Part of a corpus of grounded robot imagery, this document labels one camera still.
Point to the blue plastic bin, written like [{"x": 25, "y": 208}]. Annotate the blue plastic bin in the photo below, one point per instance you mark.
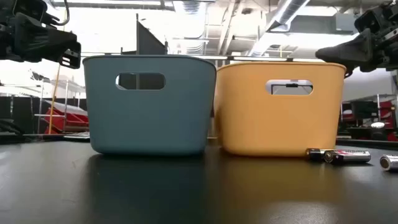
[{"x": 149, "y": 118}]

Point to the red storage bins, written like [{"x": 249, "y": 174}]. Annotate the red storage bins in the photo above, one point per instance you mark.
[{"x": 68, "y": 119}]

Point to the silver and red battery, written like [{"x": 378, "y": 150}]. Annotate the silver and red battery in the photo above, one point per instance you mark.
[{"x": 348, "y": 156}]

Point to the yellow plastic bin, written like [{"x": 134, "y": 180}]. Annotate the yellow plastic bin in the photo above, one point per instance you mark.
[{"x": 276, "y": 124}]

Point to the silver ventilation duct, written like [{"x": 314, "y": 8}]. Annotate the silver ventilation duct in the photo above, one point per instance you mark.
[{"x": 280, "y": 21}]

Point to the black battery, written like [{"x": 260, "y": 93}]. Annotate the black battery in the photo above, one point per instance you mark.
[{"x": 314, "y": 154}]

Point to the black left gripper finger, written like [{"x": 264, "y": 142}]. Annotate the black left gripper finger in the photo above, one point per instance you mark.
[
  {"x": 46, "y": 40},
  {"x": 73, "y": 56}
]

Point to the red and black equipment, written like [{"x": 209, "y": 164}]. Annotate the red and black equipment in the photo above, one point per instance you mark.
[{"x": 373, "y": 118}]

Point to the metal shelf rack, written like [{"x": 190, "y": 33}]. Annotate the metal shelf rack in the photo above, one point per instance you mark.
[{"x": 66, "y": 102}]

